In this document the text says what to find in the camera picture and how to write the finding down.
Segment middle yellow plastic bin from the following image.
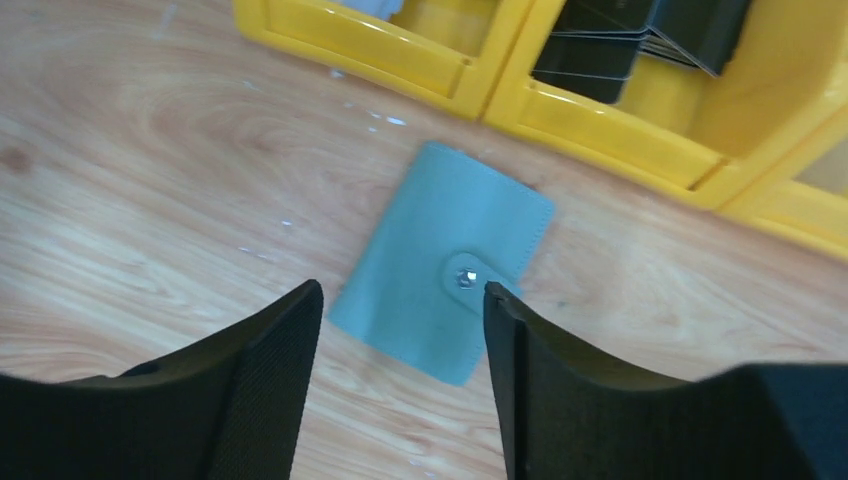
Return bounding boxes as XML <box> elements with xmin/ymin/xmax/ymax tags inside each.
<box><xmin>483</xmin><ymin>1</ymin><xmax>847</xmax><ymax>209</ymax></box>

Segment left yellow plastic bin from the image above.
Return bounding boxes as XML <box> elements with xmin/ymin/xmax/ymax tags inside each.
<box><xmin>232</xmin><ymin>1</ymin><xmax>532</xmax><ymax>120</ymax></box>

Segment right yellow plastic bin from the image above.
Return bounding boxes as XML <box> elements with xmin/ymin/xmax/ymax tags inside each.
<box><xmin>718</xmin><ymin>107</ymin><xmax>847</xmax><ymax>261</ymax></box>

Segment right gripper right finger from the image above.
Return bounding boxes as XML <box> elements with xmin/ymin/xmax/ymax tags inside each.
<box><xmin>484</xmin><ymin>282</ymin><xmax>847</xmax><ymax>479</ymax></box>

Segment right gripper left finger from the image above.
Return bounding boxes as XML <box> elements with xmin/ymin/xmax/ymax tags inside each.
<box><xmin>1</xmin><ymin>280</ymin><xmax>323</xmax><ymax>479</ymax></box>

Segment black cards in middle bin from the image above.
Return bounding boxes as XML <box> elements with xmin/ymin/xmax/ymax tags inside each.
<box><xmin>531</xmin><ymin>0</ymin><xmax>751</xmax><ymax>104</ymax></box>

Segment green leather card holder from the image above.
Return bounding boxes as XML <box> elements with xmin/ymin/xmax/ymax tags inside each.
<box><xmin>328</xmin><ymin>141</ymin><xmax>555</xmax><ymax>386</ymax></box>

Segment yellow plastic bin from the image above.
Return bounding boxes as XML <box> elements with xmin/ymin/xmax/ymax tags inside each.
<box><xmin>232</xmin><ymin>1</ymin><xmax>532</xmax><ymax>120</ymax></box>
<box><xmin>718</xmin><ymin>107</ymin><xmax>847</xmax><ymax>261</ymax></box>
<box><xmin>483</xmin><ymin>1</ymin><xmax>847</xmax><ymax>209</ymax></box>

